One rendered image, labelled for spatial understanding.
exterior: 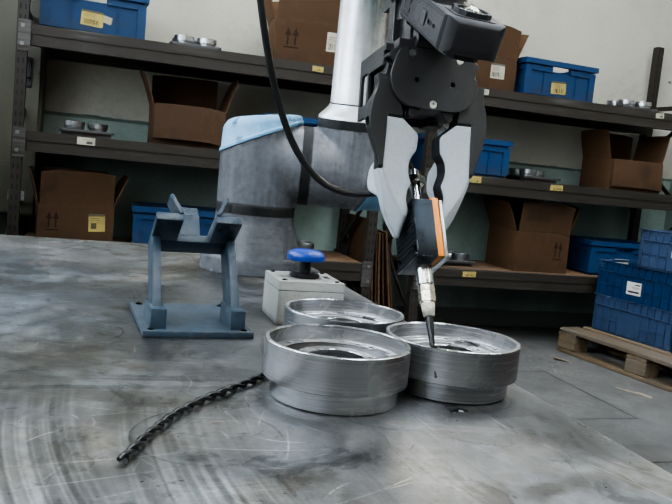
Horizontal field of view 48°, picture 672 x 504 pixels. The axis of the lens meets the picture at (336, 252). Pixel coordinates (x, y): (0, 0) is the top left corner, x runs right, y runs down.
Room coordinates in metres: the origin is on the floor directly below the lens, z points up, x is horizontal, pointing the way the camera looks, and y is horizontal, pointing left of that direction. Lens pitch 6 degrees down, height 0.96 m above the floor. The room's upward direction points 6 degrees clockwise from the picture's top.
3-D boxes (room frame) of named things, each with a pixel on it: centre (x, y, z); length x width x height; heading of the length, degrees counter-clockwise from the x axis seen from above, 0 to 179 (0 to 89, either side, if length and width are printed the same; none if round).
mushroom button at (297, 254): (0.80, 0.03, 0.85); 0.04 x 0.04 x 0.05
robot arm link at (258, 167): (1.13, 0.12, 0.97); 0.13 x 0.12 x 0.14; 95
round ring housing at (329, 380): (0.53, -0.01, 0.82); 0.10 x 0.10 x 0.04
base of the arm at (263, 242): (1.13, 0.13, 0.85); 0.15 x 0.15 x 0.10
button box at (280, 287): (0.81, 0.03, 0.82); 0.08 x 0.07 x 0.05; 18
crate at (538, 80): (4.82, -1.18, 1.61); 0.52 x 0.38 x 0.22; 111
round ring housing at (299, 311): (0.66, -0.01, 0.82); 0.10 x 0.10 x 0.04
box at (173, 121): (4.14, 0.88, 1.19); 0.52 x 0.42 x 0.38; 108
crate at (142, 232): (4.16, 0.87, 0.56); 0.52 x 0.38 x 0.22; 105
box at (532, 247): (4.82, -1.20, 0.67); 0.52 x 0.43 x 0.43; 108
